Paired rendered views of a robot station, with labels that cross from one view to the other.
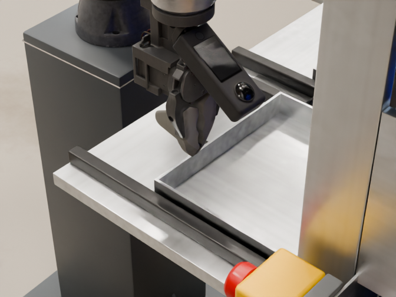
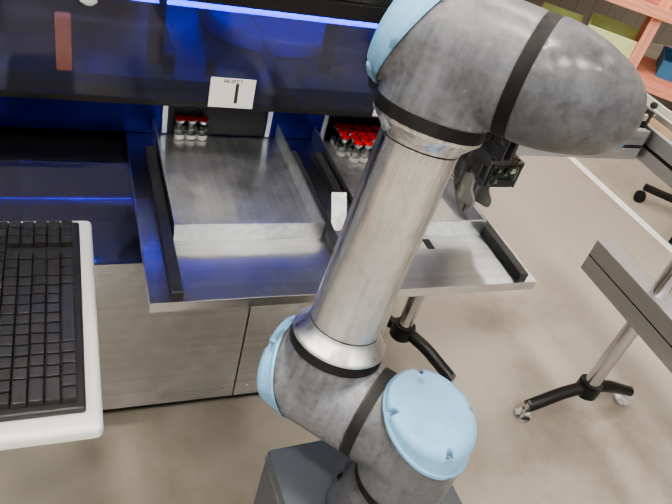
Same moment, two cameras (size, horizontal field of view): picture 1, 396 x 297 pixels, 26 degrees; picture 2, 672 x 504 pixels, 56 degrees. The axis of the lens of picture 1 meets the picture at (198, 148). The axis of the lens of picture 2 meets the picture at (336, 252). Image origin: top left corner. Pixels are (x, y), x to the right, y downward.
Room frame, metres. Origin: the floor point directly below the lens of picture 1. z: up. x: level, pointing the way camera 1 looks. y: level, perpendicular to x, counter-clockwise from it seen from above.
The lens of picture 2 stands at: (1.92, 0.17, 1.56)
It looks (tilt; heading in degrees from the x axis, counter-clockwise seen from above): 38 degrees down; 200
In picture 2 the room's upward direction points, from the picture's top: 17 degrees clockwise
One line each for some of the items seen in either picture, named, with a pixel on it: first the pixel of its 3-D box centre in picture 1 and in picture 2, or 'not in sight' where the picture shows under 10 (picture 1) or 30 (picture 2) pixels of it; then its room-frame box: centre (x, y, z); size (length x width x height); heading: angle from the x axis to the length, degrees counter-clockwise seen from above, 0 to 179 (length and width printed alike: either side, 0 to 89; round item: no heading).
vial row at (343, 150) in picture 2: not in sight; (376, 146); (0.73, -0.24, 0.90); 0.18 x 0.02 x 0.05; 138
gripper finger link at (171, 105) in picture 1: (182, 104); not in sight; (0.83, 0.02, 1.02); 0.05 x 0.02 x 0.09; 139
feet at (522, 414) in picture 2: not in sight; (582, 395); (0.13, 0.52, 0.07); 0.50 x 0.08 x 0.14; 138
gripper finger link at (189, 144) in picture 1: (174, 125); (481, 196); (0.85, 0.03, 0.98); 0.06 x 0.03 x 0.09; 49
